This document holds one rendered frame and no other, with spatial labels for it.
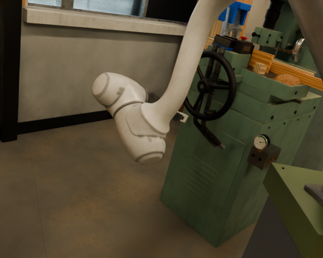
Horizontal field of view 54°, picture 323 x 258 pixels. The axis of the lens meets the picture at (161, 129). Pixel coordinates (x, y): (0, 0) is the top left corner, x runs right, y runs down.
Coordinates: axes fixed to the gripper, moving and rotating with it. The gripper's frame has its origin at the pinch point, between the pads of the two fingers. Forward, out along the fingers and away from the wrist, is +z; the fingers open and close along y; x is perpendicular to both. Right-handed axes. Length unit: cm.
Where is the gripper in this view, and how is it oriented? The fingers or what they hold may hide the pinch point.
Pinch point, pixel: (180, 116)
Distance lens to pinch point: 119.8
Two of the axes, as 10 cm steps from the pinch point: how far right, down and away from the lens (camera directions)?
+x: -4.6, 8.8, 1.4
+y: -6.6, -4.4, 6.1
